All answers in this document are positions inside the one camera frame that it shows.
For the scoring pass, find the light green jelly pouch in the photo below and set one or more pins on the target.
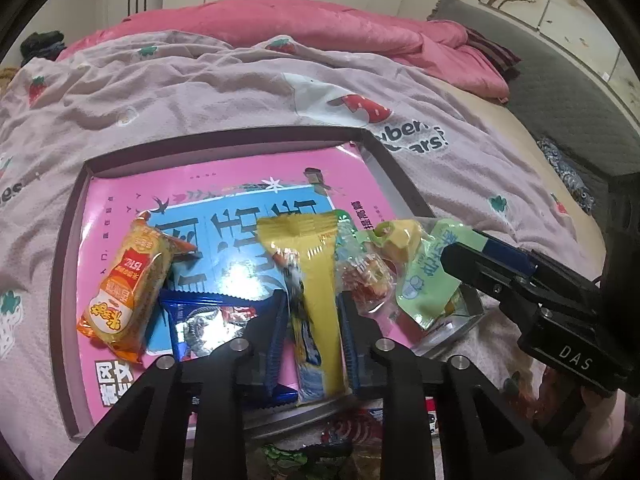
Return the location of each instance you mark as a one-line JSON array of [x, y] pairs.
[[425, 285]]

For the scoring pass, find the dark striped pillow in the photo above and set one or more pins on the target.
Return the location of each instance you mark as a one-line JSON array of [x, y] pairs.
[[492, 52]]

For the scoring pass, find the person's right hand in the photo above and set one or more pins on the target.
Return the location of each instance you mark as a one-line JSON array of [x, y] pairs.
[[600, 420]]

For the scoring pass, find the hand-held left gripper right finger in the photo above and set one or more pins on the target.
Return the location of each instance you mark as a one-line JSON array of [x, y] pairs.
[[350, 340]]

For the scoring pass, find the black and green snack packet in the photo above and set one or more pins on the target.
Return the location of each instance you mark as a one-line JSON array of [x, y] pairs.
[[285, 457]]

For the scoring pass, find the yellow snack packet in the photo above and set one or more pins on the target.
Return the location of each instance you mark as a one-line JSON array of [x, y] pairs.
[[310, 280]]

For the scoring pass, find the beige bed sheet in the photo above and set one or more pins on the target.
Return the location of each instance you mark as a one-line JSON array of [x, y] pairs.
[[525, 160]]

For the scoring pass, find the grey quilted headboard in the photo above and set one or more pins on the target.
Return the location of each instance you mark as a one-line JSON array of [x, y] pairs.
[[550, 85]]

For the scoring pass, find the gold candy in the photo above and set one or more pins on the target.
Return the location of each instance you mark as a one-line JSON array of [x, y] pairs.
[[365, 280]]

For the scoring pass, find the shallow dark cardboard box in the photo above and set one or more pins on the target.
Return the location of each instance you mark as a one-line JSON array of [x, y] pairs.
[[225, 137]]

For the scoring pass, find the red snack packet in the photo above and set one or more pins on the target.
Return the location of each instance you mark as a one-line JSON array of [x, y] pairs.
[[350, 427]]

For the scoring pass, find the blue cookie packet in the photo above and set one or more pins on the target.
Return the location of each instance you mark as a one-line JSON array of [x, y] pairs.
[[200, 325]]

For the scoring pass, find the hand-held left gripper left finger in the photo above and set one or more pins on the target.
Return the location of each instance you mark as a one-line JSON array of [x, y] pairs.
[[275, 340]]

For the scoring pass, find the yellow candy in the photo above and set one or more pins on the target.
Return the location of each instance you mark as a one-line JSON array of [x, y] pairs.
[[397, 237]]

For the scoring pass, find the strawberry printed blanket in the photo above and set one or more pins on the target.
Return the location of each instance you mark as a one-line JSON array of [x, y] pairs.
[[150, 95]]

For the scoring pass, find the pink duvet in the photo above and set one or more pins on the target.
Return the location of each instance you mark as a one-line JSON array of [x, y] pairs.
[[300, 25]]

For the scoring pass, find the brown plush cloth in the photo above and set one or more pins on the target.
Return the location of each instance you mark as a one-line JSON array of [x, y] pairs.
[[9, 80]]

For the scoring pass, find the patterned dark cloth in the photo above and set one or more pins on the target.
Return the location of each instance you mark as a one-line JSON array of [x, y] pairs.
[[565, 175]]

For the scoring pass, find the pink and blue book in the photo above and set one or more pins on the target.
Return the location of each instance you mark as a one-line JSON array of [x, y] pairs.
[[200, 180]]

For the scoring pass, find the orange snack packet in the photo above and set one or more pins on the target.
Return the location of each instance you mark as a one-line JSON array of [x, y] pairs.
[[125, 290]]

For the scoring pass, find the pile of dark clothes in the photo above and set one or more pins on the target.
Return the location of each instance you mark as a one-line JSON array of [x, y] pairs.
[[42, 45]]

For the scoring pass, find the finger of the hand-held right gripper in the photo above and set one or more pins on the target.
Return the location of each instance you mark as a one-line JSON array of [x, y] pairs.
[[475, 270], [507, 255]]

